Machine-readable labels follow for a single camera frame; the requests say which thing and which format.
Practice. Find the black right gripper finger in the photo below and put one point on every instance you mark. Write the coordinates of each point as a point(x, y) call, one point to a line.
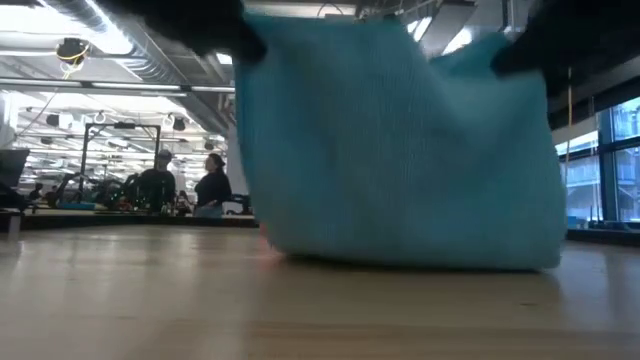
point(575, 40)

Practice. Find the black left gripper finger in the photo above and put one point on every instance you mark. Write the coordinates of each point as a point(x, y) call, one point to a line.
point(210, 25)

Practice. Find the teal microfiber towel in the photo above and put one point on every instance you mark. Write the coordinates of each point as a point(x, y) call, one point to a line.
point(400, 160)

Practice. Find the black background robot arm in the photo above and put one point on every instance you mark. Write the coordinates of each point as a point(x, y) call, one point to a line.
point(62, 187)

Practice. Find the person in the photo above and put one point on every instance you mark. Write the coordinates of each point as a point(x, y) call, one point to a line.
point(157, 185)
point(212, 190)
point(36, 192)

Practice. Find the black background gantry frame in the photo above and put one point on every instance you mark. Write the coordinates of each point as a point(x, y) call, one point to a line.
point(120, 125)

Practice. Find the black aluminium table frame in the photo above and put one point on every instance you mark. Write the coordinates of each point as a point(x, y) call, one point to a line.
point(125, 220)

